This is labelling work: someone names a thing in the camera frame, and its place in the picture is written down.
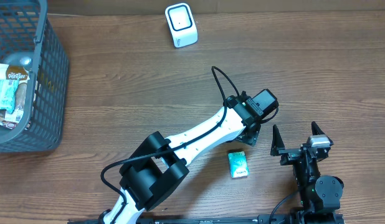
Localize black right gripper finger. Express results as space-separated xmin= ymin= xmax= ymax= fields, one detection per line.
xmin=311 ymin=121 xmax=334 ymax=146
xmin=270 ymin=124 xmax=285 ymax=156

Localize teal small carton box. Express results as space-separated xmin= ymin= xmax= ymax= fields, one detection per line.
xmin=228 ymin=151 xmax=249 ymax=179

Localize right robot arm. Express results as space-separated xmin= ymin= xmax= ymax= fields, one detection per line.
xmin=269 ymin=121 xmax=345 ymax=224

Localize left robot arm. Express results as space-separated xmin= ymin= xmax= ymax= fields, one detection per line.
xmin=98 ymin=89 xmax=278 ymax=223

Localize white barcode scanner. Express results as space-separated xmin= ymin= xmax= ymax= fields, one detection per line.
xmin=164 ymin=2 xmax=198 ymax=48

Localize clear plastic container in basket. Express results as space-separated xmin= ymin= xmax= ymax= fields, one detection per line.
xmin=3 ymin=52 xmax=34 ymax=72

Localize brown Pantree snack packet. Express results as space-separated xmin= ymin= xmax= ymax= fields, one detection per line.
xmin=0 ymin=63 xmax=30 ymax=82

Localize teal white snack packet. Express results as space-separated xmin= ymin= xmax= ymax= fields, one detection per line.
xmin=0 ymin=80 xmax=19 ymax=113

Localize grey plastic mesh basket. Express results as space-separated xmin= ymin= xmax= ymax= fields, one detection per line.
xmin=0 ymin=0 xmax=70 ymax=153

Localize brown white snack wrapper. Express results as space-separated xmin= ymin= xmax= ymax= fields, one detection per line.
xmin=0 ymin=83 xmax=27 ymax=129

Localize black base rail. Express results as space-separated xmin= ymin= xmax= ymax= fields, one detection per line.
xmin=68 ymin=214 xmax=345 ymax=224

